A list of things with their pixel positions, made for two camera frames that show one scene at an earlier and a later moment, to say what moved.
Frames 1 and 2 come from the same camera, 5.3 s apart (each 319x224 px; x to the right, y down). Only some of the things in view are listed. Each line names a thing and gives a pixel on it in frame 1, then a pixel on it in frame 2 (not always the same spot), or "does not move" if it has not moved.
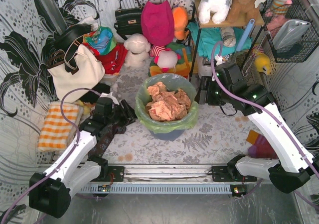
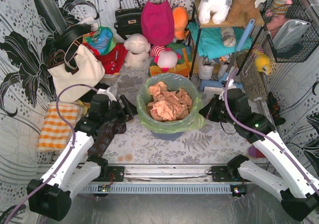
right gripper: [206, 90] → [212, 112]
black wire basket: [289, 28] does not move
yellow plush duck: [262, 63] does not move
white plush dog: [220, 3] does not move
